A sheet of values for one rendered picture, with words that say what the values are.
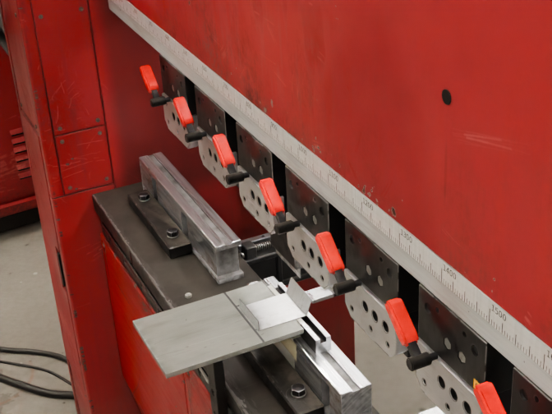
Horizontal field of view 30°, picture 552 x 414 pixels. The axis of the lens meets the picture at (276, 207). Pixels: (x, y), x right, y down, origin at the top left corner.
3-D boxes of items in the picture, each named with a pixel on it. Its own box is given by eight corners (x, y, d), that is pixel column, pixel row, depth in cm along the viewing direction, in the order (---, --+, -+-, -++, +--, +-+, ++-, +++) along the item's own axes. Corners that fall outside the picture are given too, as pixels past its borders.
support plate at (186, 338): (132, 324, 190) (132, 320, 189) (262, 285, 199) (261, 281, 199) (166, 379, 175) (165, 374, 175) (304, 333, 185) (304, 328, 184)
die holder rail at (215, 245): (143, 190, 261) (138, 157, 256) (165, 185, 263) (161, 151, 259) (218, 285, 221) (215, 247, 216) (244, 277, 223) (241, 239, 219)
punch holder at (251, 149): (240, 203, 190) (233, 121, 182) (281, 191, 193) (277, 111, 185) (274, 239, 178) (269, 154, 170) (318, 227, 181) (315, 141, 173)
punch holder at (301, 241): (287, 252, 174) (282, 165, 166) (332, 239, 177) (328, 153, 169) (329, 296, 162) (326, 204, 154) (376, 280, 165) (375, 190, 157)
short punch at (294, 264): (271, 254, 192) (269, 209, 187) (281, 251, 193) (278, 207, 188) (295, 279, 184) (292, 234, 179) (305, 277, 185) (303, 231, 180)
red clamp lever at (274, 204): (257, 179, 167) (279, 232, 164) (280, 172, 168) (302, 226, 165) (255, 183, 168) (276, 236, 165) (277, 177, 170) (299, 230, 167)
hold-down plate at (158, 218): (128, 204, 255) (126, 193, 254) (149, 199, 257) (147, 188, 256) (170, 259, 231) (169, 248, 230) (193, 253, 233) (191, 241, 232)
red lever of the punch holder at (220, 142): (210, 134, 183) (229, 182, 180) (232, 129, 184) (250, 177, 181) (209, 139, 184) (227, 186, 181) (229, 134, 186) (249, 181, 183)
